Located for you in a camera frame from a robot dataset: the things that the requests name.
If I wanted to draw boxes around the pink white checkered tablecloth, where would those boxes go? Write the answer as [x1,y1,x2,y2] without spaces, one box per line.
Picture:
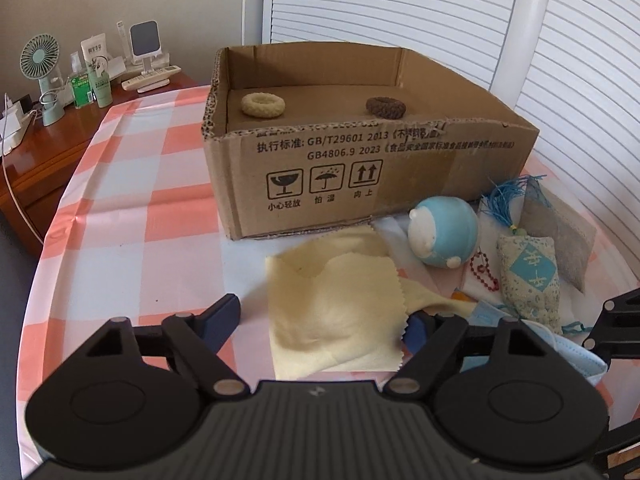
[14,84,640,478]

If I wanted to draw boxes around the white louvered closet doors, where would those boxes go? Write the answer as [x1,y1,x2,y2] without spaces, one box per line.
[262,0,639,266]

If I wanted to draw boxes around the blue surgical face mask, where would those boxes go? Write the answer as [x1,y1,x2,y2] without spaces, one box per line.
[464,299,609,386]

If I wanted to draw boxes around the phone stand with grey screen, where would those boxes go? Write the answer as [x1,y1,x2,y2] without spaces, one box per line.
[129,20,162,74]

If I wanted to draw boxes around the cream knitted ring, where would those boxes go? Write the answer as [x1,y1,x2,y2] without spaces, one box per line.
[240,91,286,120]

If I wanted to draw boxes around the wooden nightstand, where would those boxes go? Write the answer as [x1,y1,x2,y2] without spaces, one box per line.
[1,74,218,259]

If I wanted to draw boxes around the green bottle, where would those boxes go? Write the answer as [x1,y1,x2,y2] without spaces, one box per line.
[70,51,92,108]

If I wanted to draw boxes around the white remote control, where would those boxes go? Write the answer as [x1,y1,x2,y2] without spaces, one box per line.
[120,65,181,91]

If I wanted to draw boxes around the grey fabric pouch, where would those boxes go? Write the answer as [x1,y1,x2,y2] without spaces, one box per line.
[520,177,597,292]

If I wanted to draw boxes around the blue white round plush toy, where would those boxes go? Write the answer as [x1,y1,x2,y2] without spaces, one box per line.
[408,196,480,270]

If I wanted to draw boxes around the green desk fan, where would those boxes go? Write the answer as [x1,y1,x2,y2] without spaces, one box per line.
[20,34,64,127]

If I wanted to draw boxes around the yellow cleaning cloth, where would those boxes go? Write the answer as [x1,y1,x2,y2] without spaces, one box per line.
[266,226,475,380]

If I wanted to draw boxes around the brown cardboard box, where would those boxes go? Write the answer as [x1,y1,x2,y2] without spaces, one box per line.
[202,42,538,240]

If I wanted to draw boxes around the blue-tasselled floral sachet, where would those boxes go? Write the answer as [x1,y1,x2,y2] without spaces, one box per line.
[480,176,562,334]

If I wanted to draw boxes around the white wifi router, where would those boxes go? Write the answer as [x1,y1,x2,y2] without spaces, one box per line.
[80,22,142,79]

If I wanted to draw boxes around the white charging cable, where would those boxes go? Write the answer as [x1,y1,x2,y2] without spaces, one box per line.
[0,109,47,246]

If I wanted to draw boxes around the white power strip with chargers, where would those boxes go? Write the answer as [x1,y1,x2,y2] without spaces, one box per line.
[1,94,36,156]

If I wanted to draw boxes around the red bead string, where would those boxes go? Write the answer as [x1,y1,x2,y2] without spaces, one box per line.
[470,250,501,293]

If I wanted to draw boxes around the dark brown knitted ring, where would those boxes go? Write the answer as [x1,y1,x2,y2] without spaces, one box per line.
[364,95,407,120]

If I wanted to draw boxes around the pale green tube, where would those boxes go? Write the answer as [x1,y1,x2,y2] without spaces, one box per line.
[88,55,113,108]

